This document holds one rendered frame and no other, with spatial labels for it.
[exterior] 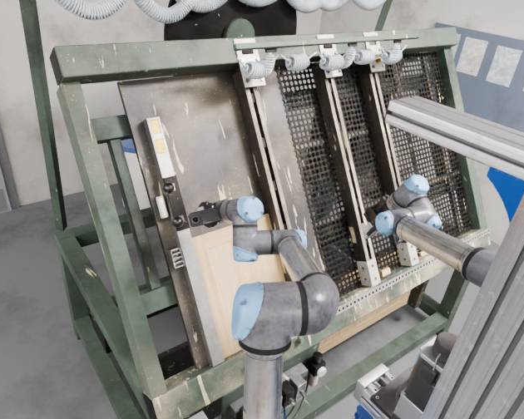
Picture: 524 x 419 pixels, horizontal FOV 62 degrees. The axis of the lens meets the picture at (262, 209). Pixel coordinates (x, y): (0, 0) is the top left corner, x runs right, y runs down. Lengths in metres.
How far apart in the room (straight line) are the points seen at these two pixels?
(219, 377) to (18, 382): 1.56
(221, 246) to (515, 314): 1.17
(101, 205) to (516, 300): 1.21
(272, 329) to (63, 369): 2.22
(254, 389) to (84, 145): 0.95
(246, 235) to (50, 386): 1.95
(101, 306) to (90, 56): 1.13
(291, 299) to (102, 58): 1.04
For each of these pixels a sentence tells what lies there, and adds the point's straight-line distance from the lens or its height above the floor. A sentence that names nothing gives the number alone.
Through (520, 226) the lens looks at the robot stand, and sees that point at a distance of 0.74.
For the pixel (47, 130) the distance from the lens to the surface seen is 2.24.
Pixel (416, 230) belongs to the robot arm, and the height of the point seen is 1.59.
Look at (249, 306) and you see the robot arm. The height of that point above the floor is 1.65.
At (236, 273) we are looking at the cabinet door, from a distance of 1.75.
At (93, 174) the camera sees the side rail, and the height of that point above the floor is 1.58.
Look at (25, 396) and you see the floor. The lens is 2.96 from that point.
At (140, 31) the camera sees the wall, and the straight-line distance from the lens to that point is 4.43.
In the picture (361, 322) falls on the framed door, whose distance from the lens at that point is 2.83.
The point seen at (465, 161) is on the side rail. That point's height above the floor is 1.26.
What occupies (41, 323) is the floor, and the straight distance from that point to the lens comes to 3.32.
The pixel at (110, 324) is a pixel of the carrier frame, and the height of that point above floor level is 0.79.
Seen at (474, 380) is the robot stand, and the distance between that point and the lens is 0.90.
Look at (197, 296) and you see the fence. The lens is 1.66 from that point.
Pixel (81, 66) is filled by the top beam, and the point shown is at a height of 1.89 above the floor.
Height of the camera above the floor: 2.27
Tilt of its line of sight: 32 degrees down
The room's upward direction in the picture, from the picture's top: 6 degrees clockwise
